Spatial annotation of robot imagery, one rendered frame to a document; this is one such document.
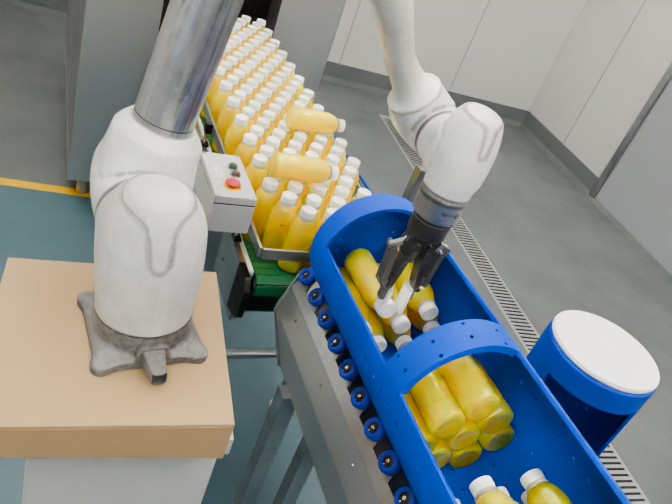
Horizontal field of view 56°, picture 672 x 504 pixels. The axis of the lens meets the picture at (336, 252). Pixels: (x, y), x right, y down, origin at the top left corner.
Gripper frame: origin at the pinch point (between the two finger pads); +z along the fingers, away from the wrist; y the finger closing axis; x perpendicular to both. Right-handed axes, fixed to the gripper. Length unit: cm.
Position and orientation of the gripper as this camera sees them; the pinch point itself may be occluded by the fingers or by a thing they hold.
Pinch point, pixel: (393, 298)
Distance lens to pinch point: 127.5
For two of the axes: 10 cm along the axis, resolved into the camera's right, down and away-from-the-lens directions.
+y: 8.9, 0.6, 4.4
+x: -3.2, -6.1, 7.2
